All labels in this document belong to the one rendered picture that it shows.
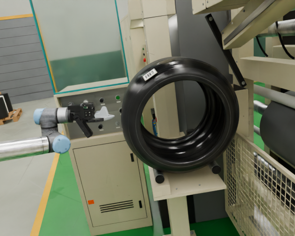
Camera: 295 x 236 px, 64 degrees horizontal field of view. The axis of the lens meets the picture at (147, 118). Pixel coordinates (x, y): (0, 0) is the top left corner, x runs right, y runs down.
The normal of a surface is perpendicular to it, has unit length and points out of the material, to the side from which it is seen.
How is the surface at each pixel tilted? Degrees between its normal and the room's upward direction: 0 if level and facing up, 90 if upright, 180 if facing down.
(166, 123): 90
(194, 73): 80
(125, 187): 90
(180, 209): 90
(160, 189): 90
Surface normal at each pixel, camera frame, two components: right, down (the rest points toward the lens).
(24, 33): 0.24, 0.26
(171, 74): 0.03, 0.12
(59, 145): 0.62, 0.16
